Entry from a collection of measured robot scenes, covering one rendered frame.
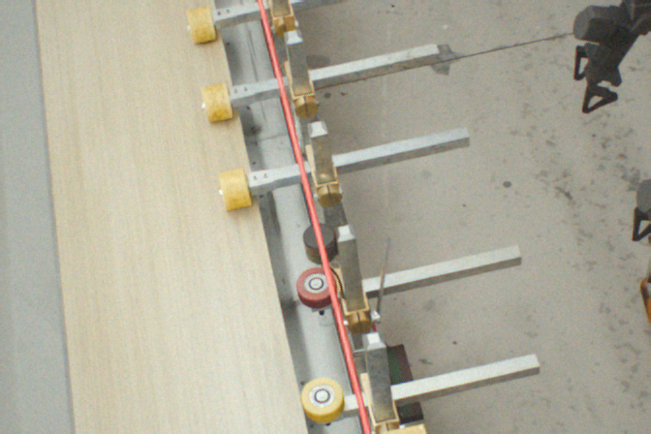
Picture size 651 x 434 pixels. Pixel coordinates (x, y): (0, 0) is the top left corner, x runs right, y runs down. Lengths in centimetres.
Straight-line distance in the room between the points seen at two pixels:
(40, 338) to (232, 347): 171
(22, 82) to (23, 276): 18
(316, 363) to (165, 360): 41
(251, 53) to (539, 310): 104
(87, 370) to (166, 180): 47
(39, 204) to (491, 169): 306
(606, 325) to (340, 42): 134
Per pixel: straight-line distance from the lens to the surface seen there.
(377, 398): 235
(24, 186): 87
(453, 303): 359
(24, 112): 92
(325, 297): 253
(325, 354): 280
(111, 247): 270
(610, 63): 264
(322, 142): 252
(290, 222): 301
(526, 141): 393
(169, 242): 267
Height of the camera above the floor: 301
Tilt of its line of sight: 53 degrees down
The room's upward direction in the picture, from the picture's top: 10 degrees counter-clockwise
